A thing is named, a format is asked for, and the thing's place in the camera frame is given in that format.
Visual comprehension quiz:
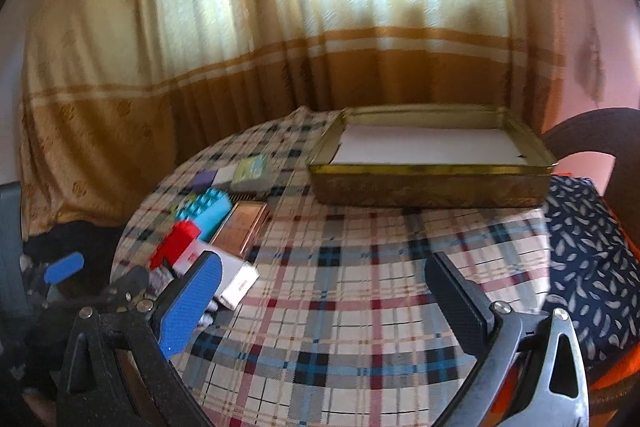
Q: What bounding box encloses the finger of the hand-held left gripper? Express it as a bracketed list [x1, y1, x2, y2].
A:
[22, 251, 86, 308]
[97, 266, 152, 305]

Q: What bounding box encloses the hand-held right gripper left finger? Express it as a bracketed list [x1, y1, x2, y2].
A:
[57, 251, 224, 427]

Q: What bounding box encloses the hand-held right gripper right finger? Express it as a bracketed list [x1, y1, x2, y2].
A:
[424, 251, 592, 427]

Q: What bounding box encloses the white card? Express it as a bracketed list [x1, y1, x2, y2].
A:
[172, 241, 260, 310]

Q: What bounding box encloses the red building block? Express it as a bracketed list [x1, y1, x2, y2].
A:
[150, 221, 202, 270]

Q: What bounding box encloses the rose gold box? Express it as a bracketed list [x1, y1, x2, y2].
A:
[207, 202, 271, 265]

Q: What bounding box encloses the teal building block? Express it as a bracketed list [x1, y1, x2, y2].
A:
[186, 189, 233, 243]

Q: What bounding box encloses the gold metal tray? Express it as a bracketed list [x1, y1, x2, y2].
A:
[336, 123, 526, 165]
[306, 106, 559, 209]

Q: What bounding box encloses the purple cube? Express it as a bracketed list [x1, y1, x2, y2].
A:
[191, 169, 221, 192]

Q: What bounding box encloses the green label clear packet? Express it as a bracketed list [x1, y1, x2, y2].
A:
[231, 155, 268, 194]

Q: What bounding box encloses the dark cloth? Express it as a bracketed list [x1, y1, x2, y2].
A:
[22, 219, 126, 288]

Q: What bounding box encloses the grey furniture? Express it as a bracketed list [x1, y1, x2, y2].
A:
[0, 182, 26, 308]

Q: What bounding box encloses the plaid tablecloth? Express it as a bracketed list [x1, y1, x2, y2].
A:
[112, 107, 553, 427]

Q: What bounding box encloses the navy feather print cushion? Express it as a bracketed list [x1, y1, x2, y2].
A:
[542, 177, 640, 373]

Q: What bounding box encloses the brown wooden chair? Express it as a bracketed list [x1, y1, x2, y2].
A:
[542, 107, 640, 413]

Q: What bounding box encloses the cream and orange curtain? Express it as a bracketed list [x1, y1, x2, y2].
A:
[20, 0, 566, 228]

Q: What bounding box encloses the feathered wall hanging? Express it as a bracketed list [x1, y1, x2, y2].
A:
[567, 0, 606, 102]

